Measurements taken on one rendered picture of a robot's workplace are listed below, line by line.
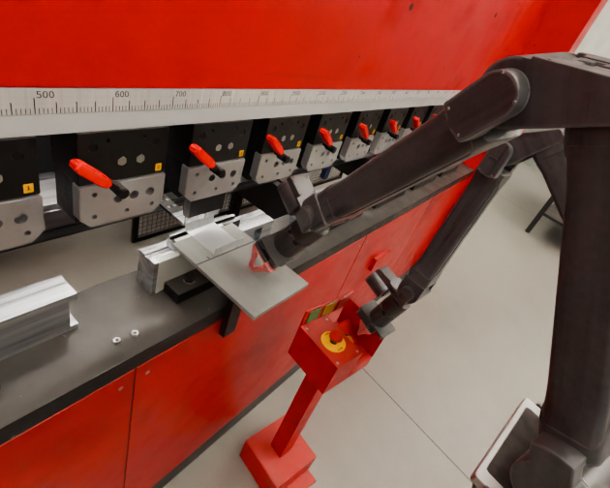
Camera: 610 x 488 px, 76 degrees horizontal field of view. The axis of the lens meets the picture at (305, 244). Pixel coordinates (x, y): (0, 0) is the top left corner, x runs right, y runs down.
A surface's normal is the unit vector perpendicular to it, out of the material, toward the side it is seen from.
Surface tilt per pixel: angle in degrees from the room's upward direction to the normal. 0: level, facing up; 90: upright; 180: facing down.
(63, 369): 0
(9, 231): 90
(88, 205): 90
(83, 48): 90
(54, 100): 90
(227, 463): 0
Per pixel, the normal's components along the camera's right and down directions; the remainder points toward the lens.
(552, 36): -0.60, 0.29
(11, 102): 0.74, 0.55
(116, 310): 0.30, -0.78
